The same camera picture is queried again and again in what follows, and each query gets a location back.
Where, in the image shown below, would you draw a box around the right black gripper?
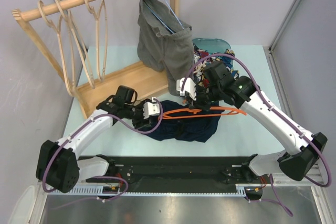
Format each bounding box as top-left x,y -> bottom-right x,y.
186,84 -> 222,111

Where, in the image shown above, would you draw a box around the orange plastic hanger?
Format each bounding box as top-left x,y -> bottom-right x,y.
161,100 -> 247,120

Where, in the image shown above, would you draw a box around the navy blue shorts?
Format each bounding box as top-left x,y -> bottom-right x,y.
147,116 -> 221,143

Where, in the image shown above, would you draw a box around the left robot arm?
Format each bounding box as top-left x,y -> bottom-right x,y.
36,86 -> 163,193

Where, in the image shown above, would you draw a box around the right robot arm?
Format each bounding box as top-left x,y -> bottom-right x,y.
176,61 -> 327,183

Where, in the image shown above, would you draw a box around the grey shorts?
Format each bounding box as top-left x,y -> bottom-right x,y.
137,0 -> 194,96

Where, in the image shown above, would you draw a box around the wooden hanger right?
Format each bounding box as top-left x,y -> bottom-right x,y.
83,0 -> 109,82

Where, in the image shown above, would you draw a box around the wooden hanger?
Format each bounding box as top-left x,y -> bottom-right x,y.
37,0 -> 75,97
55,0 -> 95,89
83,0 -> 109,82

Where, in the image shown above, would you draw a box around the wooden hanger middle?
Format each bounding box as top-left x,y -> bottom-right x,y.
55,0 -> 95,89

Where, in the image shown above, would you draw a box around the wooden hanger far left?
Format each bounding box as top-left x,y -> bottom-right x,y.
37,0 -> 75,97

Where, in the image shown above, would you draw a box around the wooden clothes rack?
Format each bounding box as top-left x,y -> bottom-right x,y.
12,0 -> 180,118

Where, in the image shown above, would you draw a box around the teal plastic basket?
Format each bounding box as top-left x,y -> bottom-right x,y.
192,38 -> 234,63

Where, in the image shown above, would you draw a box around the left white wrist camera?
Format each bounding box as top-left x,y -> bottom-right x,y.
143,97 -> 161,119

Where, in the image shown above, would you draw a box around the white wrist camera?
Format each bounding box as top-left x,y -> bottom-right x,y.
176,77 -> 196,101
143,97 -> 161,119

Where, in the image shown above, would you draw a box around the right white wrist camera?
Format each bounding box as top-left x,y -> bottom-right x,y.
176,77 -> 196,101

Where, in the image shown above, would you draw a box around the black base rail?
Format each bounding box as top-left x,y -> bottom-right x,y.
87,156 -> 270,194

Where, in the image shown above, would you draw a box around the white slotted cable duct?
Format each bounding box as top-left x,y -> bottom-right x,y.
48,184 -> 124,196

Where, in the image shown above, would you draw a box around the blue wire hanger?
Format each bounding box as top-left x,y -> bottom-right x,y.
143,0 -> 192,34

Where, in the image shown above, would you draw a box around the aluminium frame extrusion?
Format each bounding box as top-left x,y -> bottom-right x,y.
262,47 -> 325,187

